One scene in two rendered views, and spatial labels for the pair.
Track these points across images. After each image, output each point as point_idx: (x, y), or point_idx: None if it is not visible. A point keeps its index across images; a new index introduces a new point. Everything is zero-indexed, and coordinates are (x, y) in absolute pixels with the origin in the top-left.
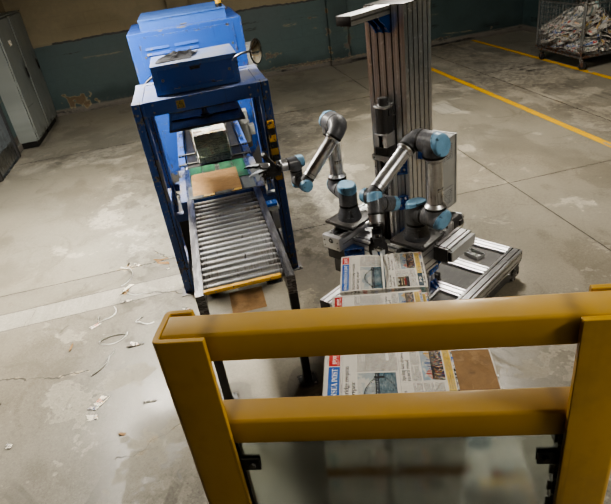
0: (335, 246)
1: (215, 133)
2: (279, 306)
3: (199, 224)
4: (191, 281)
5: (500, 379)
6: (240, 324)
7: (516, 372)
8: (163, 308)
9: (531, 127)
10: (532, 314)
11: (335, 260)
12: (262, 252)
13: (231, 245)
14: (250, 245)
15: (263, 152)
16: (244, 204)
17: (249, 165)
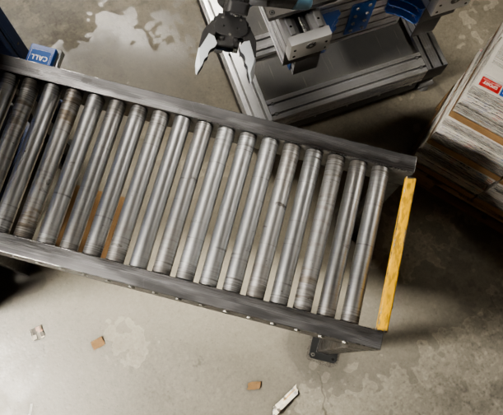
0: (319, 47)
1: None
2: (152, 183)
3: (53, 238)
4: None
5: (483, 26)
6: None
7: (482, 4)
8: None
9: None
10: None
11: (296, 63)
12: (292, 171)
13: (211, 212)
14: (244, 179)
15: (235, 2)
16: (42, 114)
17: (200, 55)
